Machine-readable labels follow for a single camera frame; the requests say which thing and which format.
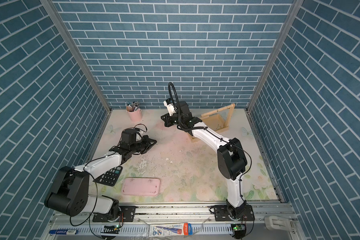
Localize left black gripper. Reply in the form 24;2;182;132
129;135;158;154

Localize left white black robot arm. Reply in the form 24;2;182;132
44;127;157;221

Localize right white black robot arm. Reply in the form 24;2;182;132
161;82;248;219

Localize wooden jewelry display stand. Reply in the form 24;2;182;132
200;104;236;134

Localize pink pen holder cup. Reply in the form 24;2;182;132
127;108;143;122

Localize pens in cup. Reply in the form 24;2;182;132
126;102;140;113

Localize pink plastic tray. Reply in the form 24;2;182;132
121;178;161;197

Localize black calculator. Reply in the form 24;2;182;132
93;166;123;187

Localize blue marker pen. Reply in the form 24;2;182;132
49;230;79;235

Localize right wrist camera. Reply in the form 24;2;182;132
164;98;176;116

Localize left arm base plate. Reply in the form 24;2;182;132
93;206;136;224

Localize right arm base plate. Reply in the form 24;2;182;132
209;203;255;222

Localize white plastic bracket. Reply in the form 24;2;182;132
264;216;293;232

